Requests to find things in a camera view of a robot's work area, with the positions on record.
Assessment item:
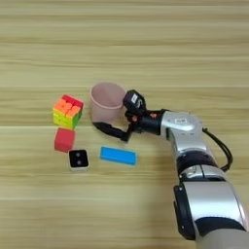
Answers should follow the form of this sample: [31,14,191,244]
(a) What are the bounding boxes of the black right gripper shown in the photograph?
[91,108,168,143]

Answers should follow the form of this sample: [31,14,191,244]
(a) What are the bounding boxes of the pink plastic cup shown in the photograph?
[89,81,127,126]

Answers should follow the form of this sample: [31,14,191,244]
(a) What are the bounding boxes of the small white black-topped box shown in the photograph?
[67,149,90,172]

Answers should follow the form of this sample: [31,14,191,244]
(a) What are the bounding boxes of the multicolour puzzle cube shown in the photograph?
[52,93,85,131]

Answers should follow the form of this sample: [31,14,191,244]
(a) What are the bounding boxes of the blue flat block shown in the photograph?
[99,146,138,167]

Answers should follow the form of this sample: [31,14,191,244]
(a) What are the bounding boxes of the red cube block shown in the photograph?
[53,126,77,154]

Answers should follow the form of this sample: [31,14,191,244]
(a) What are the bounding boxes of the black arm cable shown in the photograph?
[201,127,234,173]

